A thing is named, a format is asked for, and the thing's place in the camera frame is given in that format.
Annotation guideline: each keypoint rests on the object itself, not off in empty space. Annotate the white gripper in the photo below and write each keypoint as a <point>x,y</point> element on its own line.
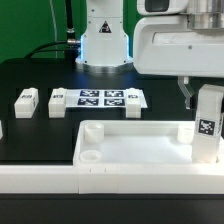
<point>164,45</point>

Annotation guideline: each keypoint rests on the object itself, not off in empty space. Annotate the white desk tabletop tray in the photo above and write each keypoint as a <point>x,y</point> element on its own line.
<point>116,142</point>

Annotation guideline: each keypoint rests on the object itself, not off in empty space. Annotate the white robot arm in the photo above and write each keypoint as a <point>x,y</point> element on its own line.
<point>105,47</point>

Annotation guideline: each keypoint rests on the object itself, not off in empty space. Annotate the white fiducial marker sheet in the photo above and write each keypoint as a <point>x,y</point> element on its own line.
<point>96,98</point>

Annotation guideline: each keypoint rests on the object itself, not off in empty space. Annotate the white front fence bar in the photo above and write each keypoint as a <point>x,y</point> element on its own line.
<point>152,179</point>

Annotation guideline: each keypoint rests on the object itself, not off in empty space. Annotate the white left edge block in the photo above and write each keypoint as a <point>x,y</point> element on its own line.
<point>1,130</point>

